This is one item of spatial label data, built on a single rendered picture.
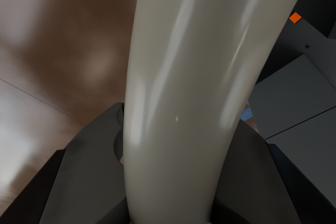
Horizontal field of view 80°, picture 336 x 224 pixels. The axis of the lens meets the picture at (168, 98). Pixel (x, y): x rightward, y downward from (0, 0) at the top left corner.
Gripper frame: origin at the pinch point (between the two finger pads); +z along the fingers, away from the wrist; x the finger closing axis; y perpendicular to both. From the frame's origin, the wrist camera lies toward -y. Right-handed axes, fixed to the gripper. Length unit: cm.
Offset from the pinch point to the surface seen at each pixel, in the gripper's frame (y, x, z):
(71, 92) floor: 64, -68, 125
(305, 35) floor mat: 18, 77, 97
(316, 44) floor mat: 23, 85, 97
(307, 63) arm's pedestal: 31, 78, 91
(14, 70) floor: 46, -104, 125
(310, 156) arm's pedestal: 55, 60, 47
